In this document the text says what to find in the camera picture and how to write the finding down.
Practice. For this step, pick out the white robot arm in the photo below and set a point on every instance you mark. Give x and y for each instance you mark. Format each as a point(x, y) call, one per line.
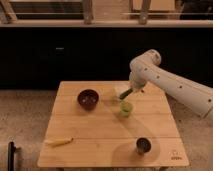
point(145, 68)

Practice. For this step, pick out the dark purple bowl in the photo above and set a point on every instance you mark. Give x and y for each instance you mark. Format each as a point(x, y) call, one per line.
point(88, 99)

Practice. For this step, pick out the white cup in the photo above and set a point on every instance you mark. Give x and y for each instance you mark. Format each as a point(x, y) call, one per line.
point(119, 90)

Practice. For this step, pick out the green cup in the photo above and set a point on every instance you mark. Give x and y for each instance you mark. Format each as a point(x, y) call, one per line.
point(125, 108)

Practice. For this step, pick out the wooden table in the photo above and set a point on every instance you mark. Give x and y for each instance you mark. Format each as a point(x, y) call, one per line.
point(103, 138)

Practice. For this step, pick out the dark metal cup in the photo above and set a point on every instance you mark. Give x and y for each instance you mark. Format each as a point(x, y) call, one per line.
point(143, 145)

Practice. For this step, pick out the yellow banana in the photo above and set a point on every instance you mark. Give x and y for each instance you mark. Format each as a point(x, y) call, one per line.
point(58, 142)

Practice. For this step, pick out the black object at floor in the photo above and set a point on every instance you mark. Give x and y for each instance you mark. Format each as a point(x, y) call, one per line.
point(11, 152)

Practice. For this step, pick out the wooden railing shelf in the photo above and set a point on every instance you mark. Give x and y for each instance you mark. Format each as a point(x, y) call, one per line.
point(106, 13)

